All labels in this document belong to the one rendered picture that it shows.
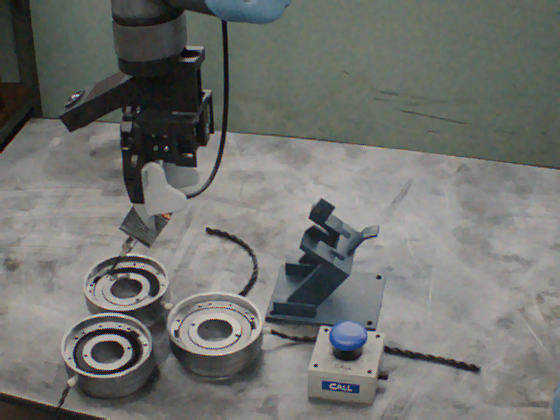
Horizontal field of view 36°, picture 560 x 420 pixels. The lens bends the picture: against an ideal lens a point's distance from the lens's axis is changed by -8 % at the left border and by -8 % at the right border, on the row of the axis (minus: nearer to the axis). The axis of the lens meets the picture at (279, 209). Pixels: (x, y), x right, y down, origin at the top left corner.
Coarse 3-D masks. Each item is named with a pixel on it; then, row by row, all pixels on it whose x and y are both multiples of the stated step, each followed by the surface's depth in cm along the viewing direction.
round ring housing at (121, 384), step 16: (80, 320) 100; (96, 320) 101; (112, 320) 102; (128, 320) 101; (64, 336) 98; (80, 336) 100; (96, 336) 100; (112, 336) 100; (144, 336) 100; (64, 352) 96; (96, 352) 99; (112, 352) 100; (128, 352) 98; (144, 352) 98; (112, 368) 95; (144, 368) 95; (80, 384) 95; (96, 384) 93; (112, 384) 93; (128, 384) 94
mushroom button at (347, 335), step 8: (336, 328) 94; (344, 328) 94; (352, 328) 94; (360, 328) 94; (336, 336) 93; (344, 336) 93; (352, 336) 93; (360, 336) 93; (336, 344) 93; (344, 344) 92; (352, 344) 92; (360, 344) 93
